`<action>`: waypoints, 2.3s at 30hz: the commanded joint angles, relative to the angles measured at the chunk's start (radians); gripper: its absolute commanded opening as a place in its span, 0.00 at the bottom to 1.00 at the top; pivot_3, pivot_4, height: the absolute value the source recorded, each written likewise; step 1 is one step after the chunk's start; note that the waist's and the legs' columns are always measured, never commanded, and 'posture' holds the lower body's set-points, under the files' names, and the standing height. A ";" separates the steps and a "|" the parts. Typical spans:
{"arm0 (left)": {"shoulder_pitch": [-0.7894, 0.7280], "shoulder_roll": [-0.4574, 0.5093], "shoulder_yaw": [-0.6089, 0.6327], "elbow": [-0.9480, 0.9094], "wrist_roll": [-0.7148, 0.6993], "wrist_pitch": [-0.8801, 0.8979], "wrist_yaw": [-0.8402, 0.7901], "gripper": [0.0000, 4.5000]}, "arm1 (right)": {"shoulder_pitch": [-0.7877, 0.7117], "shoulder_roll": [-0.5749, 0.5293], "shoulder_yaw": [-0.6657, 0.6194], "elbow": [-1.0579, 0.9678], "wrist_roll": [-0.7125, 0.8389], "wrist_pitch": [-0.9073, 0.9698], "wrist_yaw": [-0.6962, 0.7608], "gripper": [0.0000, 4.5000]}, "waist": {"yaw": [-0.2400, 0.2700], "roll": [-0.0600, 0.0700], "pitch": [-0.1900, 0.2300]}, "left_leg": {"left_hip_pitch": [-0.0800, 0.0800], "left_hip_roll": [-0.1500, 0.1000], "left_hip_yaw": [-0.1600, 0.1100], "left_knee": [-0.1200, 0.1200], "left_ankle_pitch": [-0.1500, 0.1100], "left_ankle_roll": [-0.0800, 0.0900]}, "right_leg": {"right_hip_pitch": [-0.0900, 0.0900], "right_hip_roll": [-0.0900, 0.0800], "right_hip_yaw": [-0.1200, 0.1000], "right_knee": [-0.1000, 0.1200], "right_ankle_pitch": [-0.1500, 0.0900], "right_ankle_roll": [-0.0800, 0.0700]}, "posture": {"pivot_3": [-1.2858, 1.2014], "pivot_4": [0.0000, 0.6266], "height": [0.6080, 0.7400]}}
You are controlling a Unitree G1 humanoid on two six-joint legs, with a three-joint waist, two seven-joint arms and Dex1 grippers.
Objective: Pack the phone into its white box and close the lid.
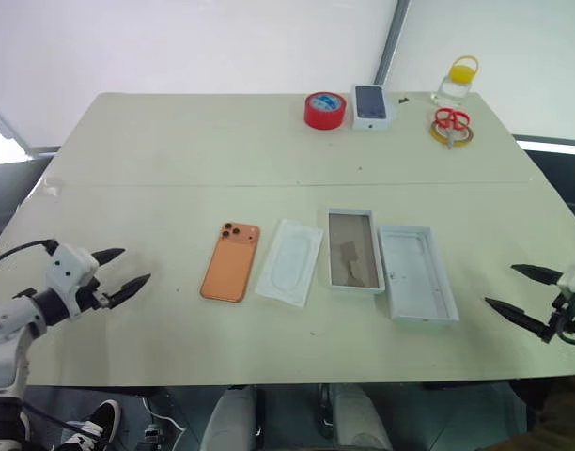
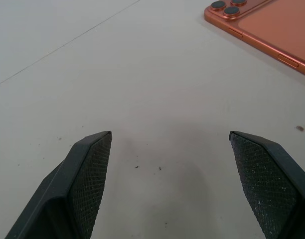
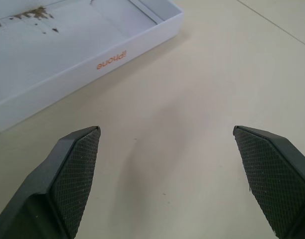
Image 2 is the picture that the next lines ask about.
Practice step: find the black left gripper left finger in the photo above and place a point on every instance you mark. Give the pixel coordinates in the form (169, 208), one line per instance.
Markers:
(75, 184)

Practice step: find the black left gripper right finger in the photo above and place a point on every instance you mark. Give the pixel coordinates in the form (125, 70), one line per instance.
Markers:
(267, 179)

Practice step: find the orange smartphone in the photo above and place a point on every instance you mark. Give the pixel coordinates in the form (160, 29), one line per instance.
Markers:
(272, 22)

